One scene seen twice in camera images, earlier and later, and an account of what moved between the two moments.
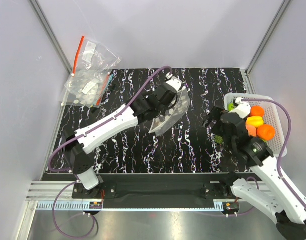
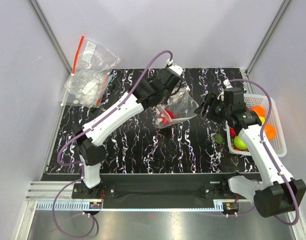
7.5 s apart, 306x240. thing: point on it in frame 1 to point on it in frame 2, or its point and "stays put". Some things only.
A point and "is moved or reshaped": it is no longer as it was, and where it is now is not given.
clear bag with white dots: x=162 y=123 is moved or reshaped
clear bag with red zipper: x=93 y=59 stays put
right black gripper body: x=216 y=128 to x=217 y=110
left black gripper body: x=165 y=108 to x=165 y=97
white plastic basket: x=271 y=117 stays put
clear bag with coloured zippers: x=87 y=88 stays put
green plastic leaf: x=218 y=139 stays put
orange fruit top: x=257 y=111 stays put
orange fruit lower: x=266 y=131 stays put
